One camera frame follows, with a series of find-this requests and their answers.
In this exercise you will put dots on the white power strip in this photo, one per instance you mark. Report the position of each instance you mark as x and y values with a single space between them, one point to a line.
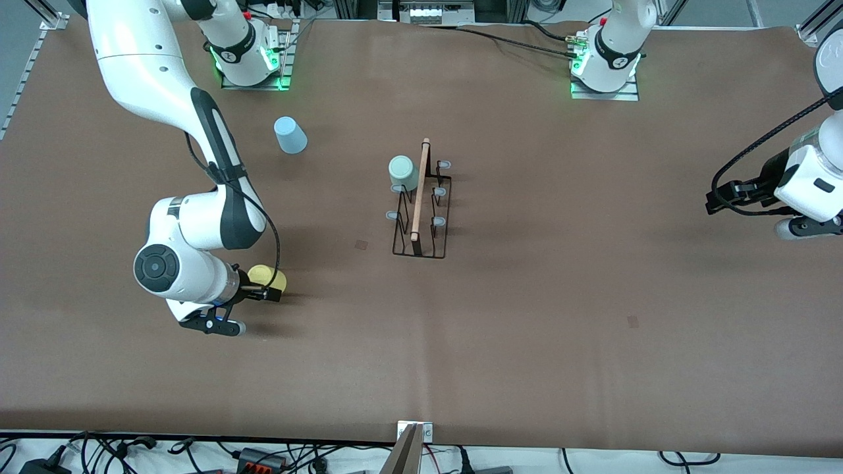
428 13

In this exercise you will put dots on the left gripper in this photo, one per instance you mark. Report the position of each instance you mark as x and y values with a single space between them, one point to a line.
757 183

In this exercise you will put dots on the light blue plastic cup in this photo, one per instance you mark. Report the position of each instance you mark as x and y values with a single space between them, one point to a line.
290 135

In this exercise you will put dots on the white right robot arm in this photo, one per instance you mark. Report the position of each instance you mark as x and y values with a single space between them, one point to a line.
132 52

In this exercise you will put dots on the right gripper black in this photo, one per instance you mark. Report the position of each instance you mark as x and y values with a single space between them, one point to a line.
251 293

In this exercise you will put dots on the yellow plastic cup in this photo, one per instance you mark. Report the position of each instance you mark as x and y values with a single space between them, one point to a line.
263 276

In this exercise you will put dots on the large table cover sheet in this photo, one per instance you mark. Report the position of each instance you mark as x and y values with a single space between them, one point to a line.
527 362

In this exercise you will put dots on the pale green plastic cup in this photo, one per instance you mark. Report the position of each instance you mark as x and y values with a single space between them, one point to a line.
402 171

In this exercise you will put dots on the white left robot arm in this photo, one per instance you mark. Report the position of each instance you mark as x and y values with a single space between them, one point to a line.
619 39

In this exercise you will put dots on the aluminium frame rail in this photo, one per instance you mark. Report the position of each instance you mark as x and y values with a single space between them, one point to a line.
26 72

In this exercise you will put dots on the black orange connector block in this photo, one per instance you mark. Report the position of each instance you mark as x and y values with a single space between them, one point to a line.
260 459

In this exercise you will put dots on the small metal edge bracket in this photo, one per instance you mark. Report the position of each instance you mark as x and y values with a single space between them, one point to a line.
428 431

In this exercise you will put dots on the grey metal bar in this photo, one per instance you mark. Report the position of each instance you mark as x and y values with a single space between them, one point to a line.
405 457

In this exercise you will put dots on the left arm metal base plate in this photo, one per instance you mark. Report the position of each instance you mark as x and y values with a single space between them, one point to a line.
612 96

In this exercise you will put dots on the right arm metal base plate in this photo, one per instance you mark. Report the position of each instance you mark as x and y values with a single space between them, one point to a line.
284 72

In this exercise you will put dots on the black power adapter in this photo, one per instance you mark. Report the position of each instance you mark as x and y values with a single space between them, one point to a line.
43 467

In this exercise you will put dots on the slim aluminium strut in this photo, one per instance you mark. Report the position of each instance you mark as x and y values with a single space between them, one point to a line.
755 12
672 12

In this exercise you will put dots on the aluminium frame profile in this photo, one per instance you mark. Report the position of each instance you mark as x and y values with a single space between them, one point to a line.
816 23

